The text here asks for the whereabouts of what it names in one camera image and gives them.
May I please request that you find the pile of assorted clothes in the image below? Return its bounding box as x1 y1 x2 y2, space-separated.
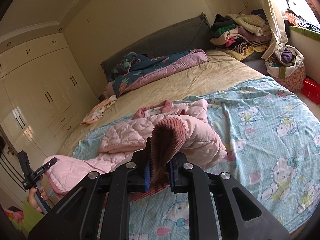
210 9 272 61

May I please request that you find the floral bag of clothes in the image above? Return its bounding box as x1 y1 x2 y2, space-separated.
265 45 306 92

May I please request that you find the beige curtain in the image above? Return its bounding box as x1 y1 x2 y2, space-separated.
259 0 288 61

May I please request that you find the dark grey headboard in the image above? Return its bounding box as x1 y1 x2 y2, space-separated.
100 13 214 82

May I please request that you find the person's left hand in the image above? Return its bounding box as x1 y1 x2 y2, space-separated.
26 186 49 213

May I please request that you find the cream wardrobe with black handles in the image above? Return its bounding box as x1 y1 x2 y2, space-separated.
0 32 101 201

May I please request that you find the pink quilted jacket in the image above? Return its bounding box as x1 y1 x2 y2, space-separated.
46 99 227 202

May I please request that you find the green sleeve forearm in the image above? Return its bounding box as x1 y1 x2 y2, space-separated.
11 196 44 239

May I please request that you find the beige bed sheet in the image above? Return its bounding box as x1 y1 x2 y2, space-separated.
57 50 264 156

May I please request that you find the orange white small garment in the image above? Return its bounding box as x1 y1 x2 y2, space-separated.
80 95 117 125

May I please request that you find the green window sill cushion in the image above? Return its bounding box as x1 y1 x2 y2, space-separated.
284 9 319 41

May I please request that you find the blue cartoon cat sheet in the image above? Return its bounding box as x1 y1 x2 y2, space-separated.
72 77 319 239

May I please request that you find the dark floral pink quilt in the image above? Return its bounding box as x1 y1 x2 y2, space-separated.
103 49 209 98

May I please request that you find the red box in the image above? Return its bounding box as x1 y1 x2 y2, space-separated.
301 78 320 105

